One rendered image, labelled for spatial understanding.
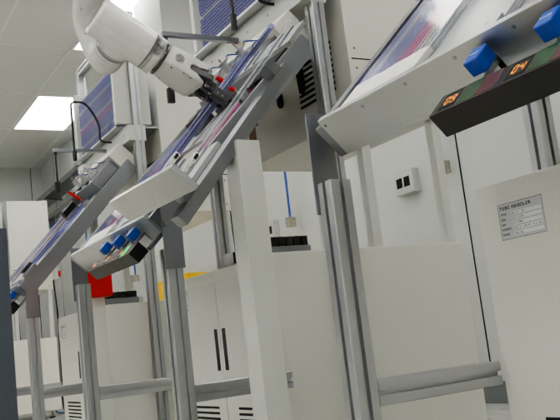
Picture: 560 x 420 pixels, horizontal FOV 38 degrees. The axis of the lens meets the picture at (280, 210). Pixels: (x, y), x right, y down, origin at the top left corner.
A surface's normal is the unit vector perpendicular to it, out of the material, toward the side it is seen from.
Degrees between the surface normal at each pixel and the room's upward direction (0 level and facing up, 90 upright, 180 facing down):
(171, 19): 90
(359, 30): 90
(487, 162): 90
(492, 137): 90
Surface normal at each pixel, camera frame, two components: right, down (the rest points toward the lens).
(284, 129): -0.87, 0.02
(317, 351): 0.49, -0.19
